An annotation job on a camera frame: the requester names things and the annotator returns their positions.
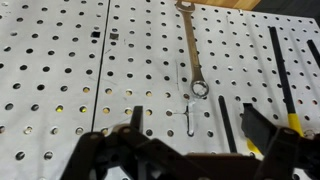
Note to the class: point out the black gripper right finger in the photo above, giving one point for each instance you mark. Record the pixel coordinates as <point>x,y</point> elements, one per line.
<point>286,153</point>

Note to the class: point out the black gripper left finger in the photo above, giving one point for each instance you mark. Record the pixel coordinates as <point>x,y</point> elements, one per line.
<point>110,156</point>

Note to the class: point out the small silver combination spanner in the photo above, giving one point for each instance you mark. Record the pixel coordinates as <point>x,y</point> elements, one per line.
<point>190,43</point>

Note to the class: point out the white pegboard panel with hex keys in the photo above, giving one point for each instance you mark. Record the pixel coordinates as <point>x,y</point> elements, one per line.
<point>156,55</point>

